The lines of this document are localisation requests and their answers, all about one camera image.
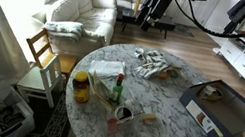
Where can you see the orange object under cloth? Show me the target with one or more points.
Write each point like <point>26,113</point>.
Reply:
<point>163,74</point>

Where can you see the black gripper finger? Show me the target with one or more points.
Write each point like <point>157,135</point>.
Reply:
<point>142,16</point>
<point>150,23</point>

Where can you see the small wooden block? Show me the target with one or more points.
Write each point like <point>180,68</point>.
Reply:
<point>177,67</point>
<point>148,117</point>

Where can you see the green glass bottle red cap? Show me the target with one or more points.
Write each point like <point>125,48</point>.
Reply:
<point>117,91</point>

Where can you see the dark hanging jacket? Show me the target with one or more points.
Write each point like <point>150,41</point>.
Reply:
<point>240,13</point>

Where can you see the small green bowl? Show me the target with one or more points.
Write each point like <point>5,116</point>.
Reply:
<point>174,73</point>

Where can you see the white sofa back cushion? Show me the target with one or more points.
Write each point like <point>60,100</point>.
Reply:
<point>85,3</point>
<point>104,1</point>
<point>66,8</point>

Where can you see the dark blue storage box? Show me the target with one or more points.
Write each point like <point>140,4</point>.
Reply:
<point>221,120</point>

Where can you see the white cup dark contents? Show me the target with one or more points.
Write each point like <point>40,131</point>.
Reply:
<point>124,114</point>

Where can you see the yellow dog picture book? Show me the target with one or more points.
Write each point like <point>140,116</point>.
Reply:
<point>105,97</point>

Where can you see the dark patterned rug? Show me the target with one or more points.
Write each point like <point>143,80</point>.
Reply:
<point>52,123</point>

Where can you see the small white chair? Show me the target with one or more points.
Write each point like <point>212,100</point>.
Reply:
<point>37,80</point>

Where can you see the striped crumpled cloth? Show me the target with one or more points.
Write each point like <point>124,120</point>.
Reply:
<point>153,64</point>

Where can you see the grey white throw blanket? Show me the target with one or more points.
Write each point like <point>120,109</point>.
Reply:
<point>63,28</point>

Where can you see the round ceramic bowl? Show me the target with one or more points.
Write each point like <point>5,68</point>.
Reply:
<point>217,94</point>

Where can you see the white sofa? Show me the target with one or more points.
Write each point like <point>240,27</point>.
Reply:
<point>83,21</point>

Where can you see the amber pill bottle yellow lid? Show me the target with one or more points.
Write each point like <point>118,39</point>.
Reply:
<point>81,88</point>

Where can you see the wooden chair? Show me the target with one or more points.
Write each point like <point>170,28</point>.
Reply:
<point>53,58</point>

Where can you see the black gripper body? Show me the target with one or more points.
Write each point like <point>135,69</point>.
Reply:
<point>161,2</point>

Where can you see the small red cup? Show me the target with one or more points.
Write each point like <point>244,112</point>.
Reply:
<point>112,126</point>

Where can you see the black coffee table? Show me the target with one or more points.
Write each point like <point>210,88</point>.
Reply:
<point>167,24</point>

